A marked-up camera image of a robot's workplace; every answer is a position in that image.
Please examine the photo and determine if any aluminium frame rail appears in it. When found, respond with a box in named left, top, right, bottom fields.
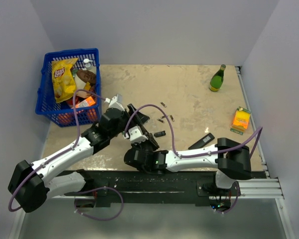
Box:
left=238, top=178, right=284, bottom=199

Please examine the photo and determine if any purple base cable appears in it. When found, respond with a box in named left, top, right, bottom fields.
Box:
left=74, top=184, right=125, bottom=221
left=213, top=181, right=242, bottom=215

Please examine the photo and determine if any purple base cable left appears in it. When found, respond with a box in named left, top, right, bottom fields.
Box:
left=74, top=184, right=125, bottom=221

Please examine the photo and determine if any green glass bottle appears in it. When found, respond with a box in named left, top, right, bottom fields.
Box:
left=209, top=64, right=226, bottom=92

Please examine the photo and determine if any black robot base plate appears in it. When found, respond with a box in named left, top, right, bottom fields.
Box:
left=62, top=169, right=240, bottom=209

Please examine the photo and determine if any blue plastic basket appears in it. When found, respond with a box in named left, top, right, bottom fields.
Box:
left=35, top=48, right=101, bottom=127

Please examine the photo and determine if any orange carton in basket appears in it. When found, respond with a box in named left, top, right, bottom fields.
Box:
left=75, top=97, right=96, bottom=109

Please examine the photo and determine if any white pump soap bottle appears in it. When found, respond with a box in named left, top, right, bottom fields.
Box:
left=83, top=58, right=93, bottom=70

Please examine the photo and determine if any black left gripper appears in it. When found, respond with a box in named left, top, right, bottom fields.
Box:
left=109, top=104, right=149, bottom=138

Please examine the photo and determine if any yellow Lays chips bag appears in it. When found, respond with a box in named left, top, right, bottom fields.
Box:
left=51, top=58, right=78, bottom=104

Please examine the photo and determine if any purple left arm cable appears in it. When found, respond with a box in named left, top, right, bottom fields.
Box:
left=8, top=89, right=108, bottom=212

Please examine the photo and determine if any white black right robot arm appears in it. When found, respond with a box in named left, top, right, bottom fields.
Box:
left=124, top=136, right=252, bottom=196

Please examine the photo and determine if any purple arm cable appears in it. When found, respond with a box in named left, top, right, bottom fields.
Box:
left=8, top=89, right=108, bottom=212
left=124, top=104, right=263, bottom=160

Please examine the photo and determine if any orange ball in basket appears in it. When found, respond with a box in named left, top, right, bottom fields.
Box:
left=57, top=113, right=74, bottom=125

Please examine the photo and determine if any brown and white pouch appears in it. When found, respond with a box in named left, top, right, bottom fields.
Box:
left=76, top=69, right=96, bottom=85

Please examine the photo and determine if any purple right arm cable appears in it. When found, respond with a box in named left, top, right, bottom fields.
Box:
left=124, top=104, right=263, bottom=160

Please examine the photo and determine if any black battery cover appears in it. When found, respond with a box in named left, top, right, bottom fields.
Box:
left=154, top=130, right=166, bottom=137

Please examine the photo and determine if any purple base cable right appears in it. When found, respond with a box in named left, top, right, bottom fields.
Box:
left=213, top=181, right=242, bottom=215

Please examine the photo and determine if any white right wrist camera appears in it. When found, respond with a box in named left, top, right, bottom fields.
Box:
left=123, top=126, right=148, bottom=144

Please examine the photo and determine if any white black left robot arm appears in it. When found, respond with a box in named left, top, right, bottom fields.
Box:
left=8, top=104, right=150, bottom=213

